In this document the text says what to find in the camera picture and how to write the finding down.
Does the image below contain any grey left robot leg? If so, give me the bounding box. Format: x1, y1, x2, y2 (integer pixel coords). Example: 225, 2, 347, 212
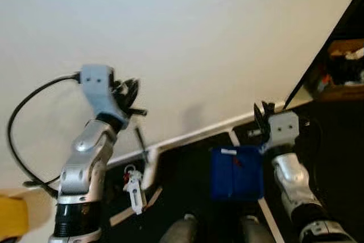
159, 214, 200, 243

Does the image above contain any brown cardboard box with clutter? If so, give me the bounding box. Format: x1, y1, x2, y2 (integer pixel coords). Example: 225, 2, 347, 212
306, 38, 364, 103

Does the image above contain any white baseboard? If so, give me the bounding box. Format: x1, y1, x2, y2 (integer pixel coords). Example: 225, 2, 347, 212
106, 102, 288, 170

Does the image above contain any grey robot leg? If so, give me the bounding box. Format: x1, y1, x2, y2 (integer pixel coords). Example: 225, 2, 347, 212
239, 215, 269, 243
159, 214, 200, 243

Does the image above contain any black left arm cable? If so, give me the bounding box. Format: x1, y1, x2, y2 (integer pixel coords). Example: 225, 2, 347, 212
7, 73, 81, 199

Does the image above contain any small white and red tool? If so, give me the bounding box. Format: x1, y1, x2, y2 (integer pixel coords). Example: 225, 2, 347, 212
123, 165, 146, 216

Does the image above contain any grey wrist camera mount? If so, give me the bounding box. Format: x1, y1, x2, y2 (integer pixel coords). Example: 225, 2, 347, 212
266, 110, 301, 156
79, 64, 118, 126

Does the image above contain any yellow object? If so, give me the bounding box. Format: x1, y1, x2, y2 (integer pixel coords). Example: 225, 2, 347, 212
0, 194, 30, 241

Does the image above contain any long white tape strip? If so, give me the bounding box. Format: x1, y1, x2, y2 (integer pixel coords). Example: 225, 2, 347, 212
227, 130, 285, 243

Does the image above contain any tan tape strip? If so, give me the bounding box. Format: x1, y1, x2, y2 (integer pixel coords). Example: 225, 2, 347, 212
109, 186, 164, 228

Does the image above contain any grey right robot leg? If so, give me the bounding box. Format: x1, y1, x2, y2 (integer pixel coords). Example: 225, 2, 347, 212
239, 215, 269, 243

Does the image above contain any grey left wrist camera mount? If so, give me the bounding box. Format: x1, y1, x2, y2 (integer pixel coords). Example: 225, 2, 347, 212
79, 64, 118, 126

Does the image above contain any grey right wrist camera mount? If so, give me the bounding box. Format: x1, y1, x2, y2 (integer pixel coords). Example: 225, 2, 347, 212
266, 110, 301, 156

